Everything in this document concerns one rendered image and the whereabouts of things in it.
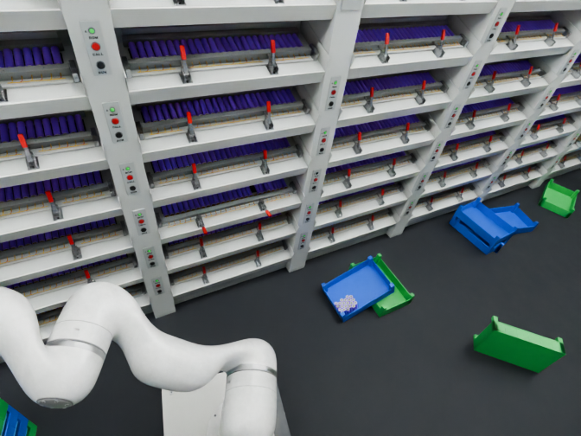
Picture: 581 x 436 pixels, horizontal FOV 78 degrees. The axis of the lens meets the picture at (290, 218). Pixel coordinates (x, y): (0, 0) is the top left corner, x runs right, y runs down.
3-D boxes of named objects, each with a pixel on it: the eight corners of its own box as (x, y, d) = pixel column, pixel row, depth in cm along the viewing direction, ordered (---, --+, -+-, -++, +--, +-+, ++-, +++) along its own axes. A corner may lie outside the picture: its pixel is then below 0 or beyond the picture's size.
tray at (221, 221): (299, 207, 161) (304, 196, 153) (161, 244, 138) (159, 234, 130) (282, 171, 169) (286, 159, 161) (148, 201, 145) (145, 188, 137)
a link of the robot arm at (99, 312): (254, 420, 87) (258, 355, 99) (287, 407, 81) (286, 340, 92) (29, 367, 63) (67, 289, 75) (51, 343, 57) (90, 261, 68)
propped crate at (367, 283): (343, 323, 176) (341, 317, 170) (322, 290, 188) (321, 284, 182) (394, 291, 180) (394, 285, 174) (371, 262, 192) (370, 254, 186)
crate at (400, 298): (410, 304, 188) (415, 295, 183) (379, 317, 180) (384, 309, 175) (376, 261, 206) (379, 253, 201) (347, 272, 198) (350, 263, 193)
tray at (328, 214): (404, 202, 202) (417, 189, 190) (310, 231, 179) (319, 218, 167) (386, 174, 209) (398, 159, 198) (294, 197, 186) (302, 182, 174)
